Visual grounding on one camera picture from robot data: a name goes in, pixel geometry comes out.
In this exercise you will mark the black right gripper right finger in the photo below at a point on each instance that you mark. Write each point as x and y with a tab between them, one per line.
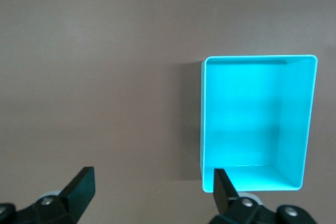
223	195

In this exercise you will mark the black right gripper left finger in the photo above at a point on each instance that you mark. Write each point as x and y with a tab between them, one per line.
78	190

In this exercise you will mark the turquoise plastic bin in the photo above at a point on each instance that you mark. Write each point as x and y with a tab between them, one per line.
249	116

